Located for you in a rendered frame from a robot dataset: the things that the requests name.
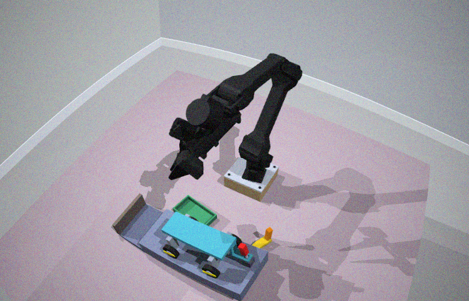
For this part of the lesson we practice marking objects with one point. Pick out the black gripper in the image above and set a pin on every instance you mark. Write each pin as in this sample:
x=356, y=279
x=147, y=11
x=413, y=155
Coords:
x=187, y=160

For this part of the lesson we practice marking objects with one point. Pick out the cyan wheeled trolley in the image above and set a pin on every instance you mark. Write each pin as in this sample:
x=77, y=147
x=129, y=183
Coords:
x=202, y=237

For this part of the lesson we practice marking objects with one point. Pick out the green tray floor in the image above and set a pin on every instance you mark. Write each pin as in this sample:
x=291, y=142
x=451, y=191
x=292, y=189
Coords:
x=195, y=211

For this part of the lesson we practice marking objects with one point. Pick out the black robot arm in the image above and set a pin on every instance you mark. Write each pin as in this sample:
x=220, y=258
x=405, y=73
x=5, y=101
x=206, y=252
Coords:
x=219, y=110

